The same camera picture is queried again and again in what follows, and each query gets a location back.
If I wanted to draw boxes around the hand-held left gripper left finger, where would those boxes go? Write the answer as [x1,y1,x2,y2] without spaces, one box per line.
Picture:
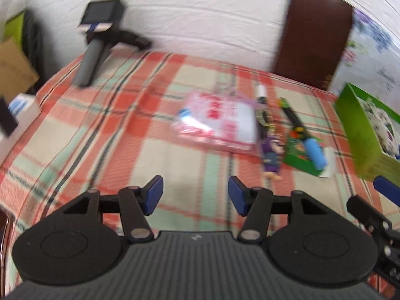
[62,175,165,243]

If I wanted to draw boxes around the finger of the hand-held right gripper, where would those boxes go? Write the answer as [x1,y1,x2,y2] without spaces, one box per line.
[373,176,400,207]
[346,195,393,235]

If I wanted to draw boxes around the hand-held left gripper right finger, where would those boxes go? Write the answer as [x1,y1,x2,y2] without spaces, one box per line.
[227,175,329,243]

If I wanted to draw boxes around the purple figure keychain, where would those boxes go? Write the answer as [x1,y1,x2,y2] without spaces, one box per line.
[258,97,286,181]

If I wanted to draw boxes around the green cardboard box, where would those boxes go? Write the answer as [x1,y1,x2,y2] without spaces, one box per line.
[334,83,400,181]

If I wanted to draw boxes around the green printed card packet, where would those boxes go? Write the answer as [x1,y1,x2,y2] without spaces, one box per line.
[283,128,336,178]

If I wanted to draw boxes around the pink plastic packet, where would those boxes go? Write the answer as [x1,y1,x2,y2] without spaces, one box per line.
[172,89,260,154]

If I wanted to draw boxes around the white patterned fabric pouch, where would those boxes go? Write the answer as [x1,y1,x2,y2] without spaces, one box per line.
[362,98,400,158]

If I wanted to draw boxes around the plaid blanket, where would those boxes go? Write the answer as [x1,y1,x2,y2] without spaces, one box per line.
[0,50,400,300]

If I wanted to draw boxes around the white power strip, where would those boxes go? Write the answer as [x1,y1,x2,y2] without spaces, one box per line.
[0,93,41,164]

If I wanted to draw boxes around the black power adapter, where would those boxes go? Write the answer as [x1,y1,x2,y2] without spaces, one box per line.
[0,97,19,137]

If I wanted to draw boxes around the brown cardboard box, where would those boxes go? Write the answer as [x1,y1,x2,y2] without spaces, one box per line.
[0,36,40,96]

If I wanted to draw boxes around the lime green panel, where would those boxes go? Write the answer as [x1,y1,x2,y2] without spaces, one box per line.
[3,11,27,43]

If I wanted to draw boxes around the black camera on grey handle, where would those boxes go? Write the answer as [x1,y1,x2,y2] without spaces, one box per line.
[73,0,153,87]

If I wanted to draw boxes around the black ring object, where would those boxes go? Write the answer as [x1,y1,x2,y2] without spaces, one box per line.
[22,9,44,95]

